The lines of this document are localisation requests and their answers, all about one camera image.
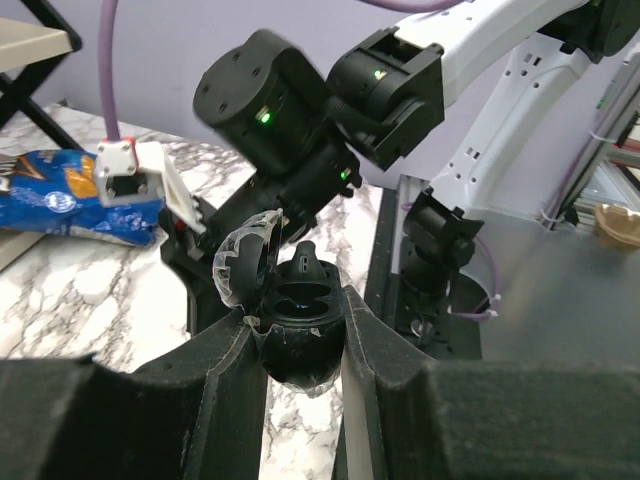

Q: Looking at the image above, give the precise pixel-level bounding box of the brown paper cup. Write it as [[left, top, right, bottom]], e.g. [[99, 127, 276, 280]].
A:
[[594, 204, 640, 253]]

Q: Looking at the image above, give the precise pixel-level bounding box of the aluminium frame rail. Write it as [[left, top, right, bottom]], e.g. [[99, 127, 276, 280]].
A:
[[539, 46, 639, 229]]

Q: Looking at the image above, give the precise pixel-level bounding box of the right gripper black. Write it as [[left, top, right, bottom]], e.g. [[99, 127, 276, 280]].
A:
[[159, 174, 321, 321]]

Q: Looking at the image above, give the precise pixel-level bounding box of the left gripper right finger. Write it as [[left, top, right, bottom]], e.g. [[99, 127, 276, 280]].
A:
[[334, 287, 639, 479]]

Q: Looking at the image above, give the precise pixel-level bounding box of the beige shelf rack black frame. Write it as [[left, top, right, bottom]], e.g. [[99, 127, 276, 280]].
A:
[[1, 15, 82, 149]]

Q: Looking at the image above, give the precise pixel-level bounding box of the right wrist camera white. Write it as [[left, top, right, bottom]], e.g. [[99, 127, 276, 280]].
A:
[[94, 138, 206, 234]]

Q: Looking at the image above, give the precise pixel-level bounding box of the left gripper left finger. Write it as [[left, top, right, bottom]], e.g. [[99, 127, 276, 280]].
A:
[[1, 313, 267, 479]]

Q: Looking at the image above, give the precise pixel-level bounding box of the blue Doritos chip bag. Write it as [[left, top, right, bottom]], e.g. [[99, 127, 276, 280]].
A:
[[1, 149, 163, 247]]

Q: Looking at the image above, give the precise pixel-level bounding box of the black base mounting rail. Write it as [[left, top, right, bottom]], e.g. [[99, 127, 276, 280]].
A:
[[365, 187, 488, 360]]

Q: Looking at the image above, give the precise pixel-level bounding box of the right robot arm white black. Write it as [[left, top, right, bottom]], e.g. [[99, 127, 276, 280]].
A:
[[161, 1, 639, 348]]

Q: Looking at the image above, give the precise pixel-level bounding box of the black earbud charging case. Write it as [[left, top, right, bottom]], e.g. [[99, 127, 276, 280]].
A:
[[212, 210, 346, 398]]

